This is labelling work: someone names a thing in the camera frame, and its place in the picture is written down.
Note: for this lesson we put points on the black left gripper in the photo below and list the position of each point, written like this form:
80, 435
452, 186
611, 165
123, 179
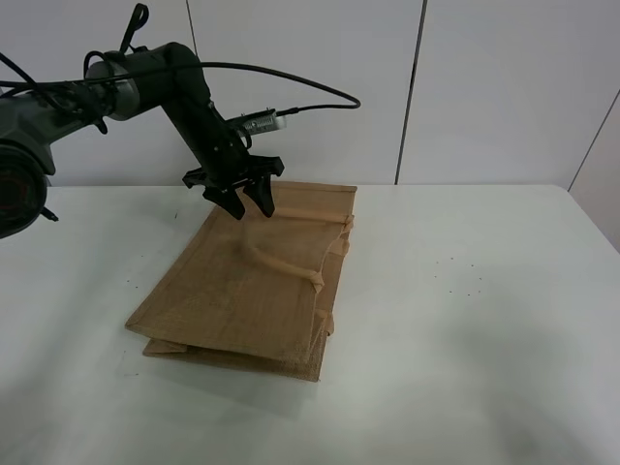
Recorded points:
225, 163

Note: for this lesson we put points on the brown linen bag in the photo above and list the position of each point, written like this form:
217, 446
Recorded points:
255, 294

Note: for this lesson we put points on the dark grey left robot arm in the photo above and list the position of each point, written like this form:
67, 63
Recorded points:
121, 87

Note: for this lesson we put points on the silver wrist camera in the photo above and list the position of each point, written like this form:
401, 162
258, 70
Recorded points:
257, 123

